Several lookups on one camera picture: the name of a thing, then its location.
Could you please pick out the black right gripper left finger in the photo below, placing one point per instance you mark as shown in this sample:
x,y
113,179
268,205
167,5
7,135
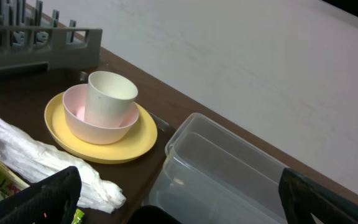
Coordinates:
x,y
52,200

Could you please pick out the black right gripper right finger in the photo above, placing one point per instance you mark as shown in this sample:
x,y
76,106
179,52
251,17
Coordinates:
x,y
303,200

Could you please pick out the grey dishwasher rack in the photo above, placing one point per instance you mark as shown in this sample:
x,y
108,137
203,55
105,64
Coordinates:
x,y
31,43

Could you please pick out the crumpled white napkin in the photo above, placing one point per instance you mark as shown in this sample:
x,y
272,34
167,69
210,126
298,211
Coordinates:
x,y
35,161

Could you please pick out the green snack wrapper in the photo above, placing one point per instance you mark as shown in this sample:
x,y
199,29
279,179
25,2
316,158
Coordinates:
x,y
11,184

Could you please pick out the clear plastic bin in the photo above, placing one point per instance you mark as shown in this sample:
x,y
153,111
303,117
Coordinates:
x,y
211,175

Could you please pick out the pink bowl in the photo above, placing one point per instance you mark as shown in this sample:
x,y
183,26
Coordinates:
x,y
74,100

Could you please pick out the brown serving tray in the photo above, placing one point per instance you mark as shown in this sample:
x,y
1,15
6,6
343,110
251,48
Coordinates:
x,y
23,99

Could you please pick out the yellow plate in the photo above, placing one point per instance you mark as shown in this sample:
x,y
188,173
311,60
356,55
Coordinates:
x,y
140,138

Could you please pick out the cream cup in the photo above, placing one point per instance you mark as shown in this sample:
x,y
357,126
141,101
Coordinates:
x,y
109,98

